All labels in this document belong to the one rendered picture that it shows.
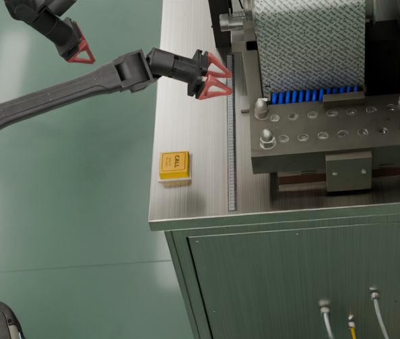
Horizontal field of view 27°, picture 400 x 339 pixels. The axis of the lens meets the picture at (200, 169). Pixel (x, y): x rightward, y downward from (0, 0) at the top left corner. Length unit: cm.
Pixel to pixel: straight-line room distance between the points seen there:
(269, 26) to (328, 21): 13
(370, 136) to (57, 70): 217
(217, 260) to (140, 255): 98
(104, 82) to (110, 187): 142
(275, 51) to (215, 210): 39
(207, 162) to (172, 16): 59
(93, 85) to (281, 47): 43
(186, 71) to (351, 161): 42
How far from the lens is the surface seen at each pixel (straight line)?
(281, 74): 198
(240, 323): 236
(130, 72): 190
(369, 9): 189
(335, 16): 188
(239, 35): 203
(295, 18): 188
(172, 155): 207
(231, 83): 225
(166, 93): 226
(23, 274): 313
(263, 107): 195
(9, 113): 187
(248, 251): 207
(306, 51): 194
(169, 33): 244
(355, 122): 194
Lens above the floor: 244
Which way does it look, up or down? 48 degrees down
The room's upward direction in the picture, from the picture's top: 12 degrees counter-clockwise
